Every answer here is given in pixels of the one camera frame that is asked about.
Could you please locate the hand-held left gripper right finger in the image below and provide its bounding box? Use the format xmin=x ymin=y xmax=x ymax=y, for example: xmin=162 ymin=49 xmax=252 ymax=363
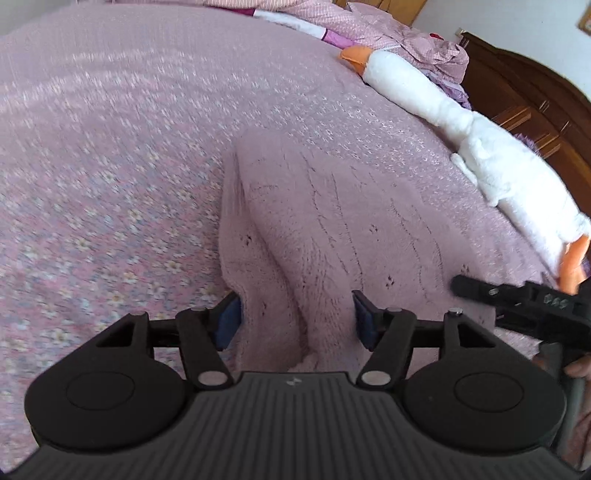
xmin=351 ymin=290 xmax=498 ymax=387

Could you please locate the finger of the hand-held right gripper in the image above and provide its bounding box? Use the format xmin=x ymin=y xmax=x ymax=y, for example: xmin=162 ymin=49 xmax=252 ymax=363
xmin=450 ymin=274 xmax=528 ymax=307
xmin=495 ymin=311 xmax=551 ymax=344

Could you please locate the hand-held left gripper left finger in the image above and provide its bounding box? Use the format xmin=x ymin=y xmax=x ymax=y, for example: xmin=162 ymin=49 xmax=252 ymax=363
xmin=93 ymin=292 xmax=243 ymax=389

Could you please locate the pink knit cardigan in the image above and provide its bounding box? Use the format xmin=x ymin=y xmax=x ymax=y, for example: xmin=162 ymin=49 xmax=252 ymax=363
xmin=216 ymin=129 xmax=548 ymax=376

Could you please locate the person's right hand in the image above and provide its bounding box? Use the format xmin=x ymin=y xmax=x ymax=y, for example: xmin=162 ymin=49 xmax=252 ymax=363
xmin=564 ymin=353 xmax=591 ymax=379

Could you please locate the white goose plush toy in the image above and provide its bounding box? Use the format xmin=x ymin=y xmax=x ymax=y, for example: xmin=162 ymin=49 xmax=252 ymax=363
xmin=339 ymin=45 xmax=591 ymax=296

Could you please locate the pink floral bed sheet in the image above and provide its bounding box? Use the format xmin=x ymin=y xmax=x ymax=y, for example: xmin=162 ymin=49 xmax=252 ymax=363
xmin=0 ymin=2 xmax=561 ymax=457

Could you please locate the dark wooden cabinet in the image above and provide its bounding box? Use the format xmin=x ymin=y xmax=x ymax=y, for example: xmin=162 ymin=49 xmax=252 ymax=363
xmin=461 ymin=31 xmax=591 ymax=222

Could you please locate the pink checked quilt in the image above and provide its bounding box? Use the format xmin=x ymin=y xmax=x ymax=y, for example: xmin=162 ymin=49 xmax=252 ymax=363
xmin=111 ymin=0 xmax=471 ymax=112

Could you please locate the light wooden headboard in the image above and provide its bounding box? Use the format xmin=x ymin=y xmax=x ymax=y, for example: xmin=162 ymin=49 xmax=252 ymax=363
xmin=332 ymin=0 xmax=428 ymax=29

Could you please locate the magenta white striped cloth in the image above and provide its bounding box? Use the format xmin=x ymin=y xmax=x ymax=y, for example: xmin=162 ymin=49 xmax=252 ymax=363
xmin=233 ymin=7 xmax=358 ymax=51

